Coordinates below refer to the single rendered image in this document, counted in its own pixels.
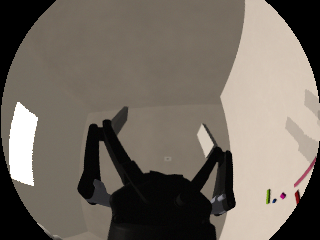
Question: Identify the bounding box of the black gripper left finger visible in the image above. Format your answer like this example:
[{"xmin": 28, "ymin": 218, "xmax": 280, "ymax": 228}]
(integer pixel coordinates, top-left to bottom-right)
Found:
[{"xmin": 77, "ymin": 106, "xmax": 161, "ymax": 208}]

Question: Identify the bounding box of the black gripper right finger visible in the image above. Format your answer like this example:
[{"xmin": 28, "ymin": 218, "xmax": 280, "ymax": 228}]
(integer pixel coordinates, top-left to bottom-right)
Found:
[{"xmin": 176, "ymin": 124, "xmax": 236, "ymax": 216}]

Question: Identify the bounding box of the dark red rod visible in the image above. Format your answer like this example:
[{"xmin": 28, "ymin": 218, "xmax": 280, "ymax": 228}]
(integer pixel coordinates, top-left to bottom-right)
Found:
[{"xmin": 295, "ymin": 190, "xmax": 300, "ymax": 204}]

